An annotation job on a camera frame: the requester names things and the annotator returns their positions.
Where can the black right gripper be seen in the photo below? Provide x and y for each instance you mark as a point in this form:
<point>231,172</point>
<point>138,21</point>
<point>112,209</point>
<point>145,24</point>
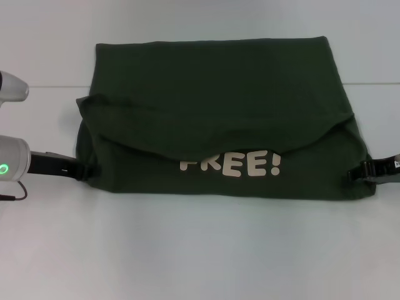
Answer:
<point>386,170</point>

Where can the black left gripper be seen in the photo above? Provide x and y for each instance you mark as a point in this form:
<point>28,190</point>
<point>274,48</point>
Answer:
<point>53,165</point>

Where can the dark green t-shirt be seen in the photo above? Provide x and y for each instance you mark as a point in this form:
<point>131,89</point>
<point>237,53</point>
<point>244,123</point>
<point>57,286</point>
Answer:
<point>218,109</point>

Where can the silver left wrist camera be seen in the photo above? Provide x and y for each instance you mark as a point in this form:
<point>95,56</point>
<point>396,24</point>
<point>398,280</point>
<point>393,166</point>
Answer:
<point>14,87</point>

